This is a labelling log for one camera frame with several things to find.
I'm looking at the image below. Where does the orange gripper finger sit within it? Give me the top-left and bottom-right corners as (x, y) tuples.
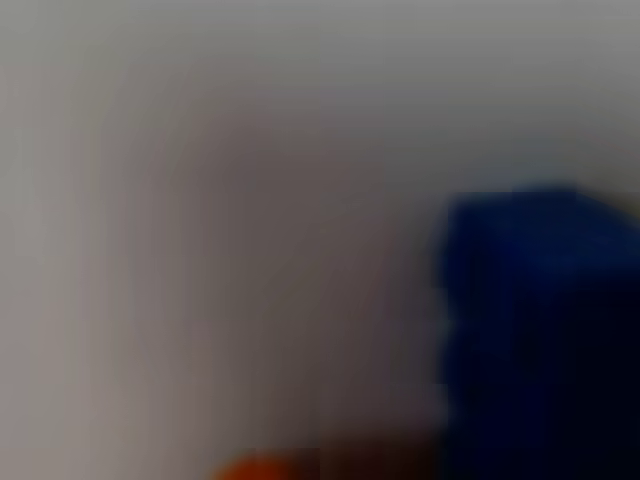
(209, 452), (321, 480)

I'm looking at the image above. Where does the blue block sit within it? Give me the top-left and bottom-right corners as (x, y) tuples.
(431, 183), (640, 480)

